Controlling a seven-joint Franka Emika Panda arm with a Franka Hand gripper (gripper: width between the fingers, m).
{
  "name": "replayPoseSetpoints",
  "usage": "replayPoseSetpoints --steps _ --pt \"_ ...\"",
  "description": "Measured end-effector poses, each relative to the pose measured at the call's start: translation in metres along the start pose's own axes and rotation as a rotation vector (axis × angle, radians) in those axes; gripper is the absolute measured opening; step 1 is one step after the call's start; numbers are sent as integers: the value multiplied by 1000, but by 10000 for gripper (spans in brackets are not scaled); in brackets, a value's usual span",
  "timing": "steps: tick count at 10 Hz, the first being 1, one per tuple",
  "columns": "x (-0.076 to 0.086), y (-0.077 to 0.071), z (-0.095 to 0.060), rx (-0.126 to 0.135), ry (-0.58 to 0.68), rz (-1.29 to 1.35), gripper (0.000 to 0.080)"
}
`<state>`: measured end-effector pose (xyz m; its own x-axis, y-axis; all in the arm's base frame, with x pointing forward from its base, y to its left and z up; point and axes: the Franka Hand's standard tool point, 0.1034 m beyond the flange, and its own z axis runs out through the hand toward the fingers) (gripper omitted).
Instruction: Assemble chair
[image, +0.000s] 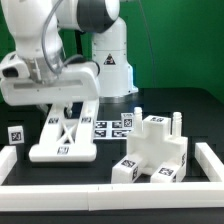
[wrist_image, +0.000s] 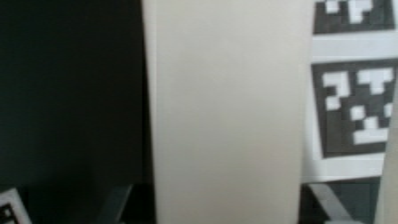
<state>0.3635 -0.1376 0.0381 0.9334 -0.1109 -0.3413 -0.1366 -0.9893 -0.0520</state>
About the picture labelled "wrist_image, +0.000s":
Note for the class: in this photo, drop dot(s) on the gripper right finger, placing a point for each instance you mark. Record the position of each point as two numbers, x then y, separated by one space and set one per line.
322 209

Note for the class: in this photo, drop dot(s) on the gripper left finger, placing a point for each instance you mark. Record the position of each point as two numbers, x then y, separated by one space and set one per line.
128 206

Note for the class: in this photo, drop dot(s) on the white chair back frame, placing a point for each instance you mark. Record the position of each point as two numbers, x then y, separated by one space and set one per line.
228 68

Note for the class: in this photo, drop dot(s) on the white cube leg block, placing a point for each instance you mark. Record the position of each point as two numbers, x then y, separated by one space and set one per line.
13 211

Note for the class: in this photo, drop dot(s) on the white marker sheet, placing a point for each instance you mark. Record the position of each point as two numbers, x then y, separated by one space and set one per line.
354 78

